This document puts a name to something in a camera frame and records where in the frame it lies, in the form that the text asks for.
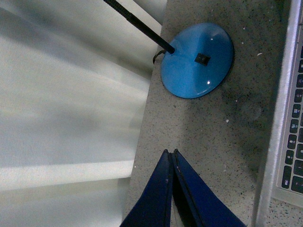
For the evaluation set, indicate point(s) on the grey laptop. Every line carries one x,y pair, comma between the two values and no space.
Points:
281,176

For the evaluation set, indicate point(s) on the white curtain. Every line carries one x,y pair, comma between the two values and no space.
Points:
74,79

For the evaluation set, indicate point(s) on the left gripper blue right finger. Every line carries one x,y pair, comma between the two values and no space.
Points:
204,206

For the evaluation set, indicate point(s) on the blue desk lamp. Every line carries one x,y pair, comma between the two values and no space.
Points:
195,62

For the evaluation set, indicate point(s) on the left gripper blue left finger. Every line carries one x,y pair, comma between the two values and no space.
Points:
153,209

